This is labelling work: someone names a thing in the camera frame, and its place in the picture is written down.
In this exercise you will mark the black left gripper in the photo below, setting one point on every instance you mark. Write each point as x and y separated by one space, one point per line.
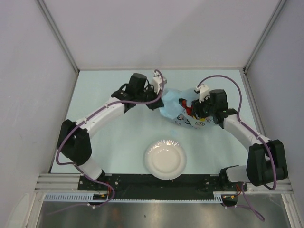
156 105

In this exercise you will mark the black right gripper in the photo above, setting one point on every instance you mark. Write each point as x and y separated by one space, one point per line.
197 108

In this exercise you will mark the light blue plastic bag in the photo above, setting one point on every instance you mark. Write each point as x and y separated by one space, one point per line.
175 113

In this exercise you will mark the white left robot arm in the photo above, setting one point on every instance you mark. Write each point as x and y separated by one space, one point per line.
74 140

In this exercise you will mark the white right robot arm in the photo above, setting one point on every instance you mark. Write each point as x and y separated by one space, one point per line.
266 161

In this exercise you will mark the white paper plate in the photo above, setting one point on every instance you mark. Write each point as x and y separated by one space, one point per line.
165 159

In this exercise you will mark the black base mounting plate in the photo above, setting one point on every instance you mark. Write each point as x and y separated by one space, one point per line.
184 187

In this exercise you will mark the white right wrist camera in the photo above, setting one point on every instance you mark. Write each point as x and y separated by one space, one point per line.
203 91

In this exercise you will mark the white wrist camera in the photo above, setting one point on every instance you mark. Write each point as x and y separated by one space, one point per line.
157 82
203 91

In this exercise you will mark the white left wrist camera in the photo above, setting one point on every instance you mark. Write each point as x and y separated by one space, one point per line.
157 82

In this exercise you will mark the white slotted cable duct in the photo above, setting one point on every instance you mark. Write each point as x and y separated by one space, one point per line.
75 197

